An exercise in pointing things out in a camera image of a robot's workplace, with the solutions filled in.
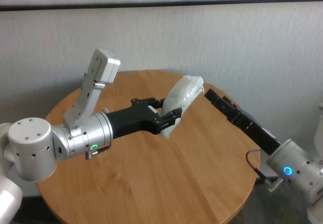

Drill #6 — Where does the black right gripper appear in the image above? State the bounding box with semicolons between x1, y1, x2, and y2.
203;87;283;156

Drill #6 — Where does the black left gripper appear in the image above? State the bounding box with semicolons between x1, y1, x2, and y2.
105;96;183;140

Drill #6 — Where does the white plastic-wrapped sandbag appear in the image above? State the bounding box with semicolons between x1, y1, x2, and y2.
160;75;204;139

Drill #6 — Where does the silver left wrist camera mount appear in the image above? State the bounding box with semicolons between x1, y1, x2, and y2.
63;48;121;138

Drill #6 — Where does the left arm cable connector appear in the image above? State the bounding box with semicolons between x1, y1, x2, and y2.
85;143;113;160

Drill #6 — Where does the arm cable connector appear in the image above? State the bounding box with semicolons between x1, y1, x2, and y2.
85;143;113;160
246;149;284;192

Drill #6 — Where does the right arm cable connector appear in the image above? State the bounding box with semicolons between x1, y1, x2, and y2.
246;149;284;192

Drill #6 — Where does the black wall rail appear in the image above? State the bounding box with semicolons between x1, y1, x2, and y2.
0;0;323;12

